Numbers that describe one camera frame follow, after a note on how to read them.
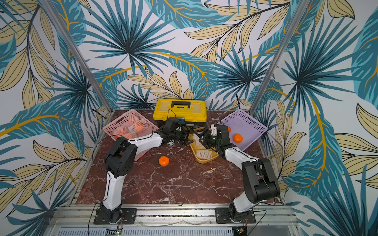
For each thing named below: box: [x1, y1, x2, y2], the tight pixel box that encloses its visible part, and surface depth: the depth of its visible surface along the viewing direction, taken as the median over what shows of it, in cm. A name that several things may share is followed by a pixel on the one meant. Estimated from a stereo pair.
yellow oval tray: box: [188, 133, 220, 164], surface depth 91 cm
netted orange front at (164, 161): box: [158, 155, 170, 167], surface depth 91 cm
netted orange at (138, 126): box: [127, 120, 150, 133], surface depth 103 cm
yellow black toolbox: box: [153, 98, 208, 128], surface depth 98 cm
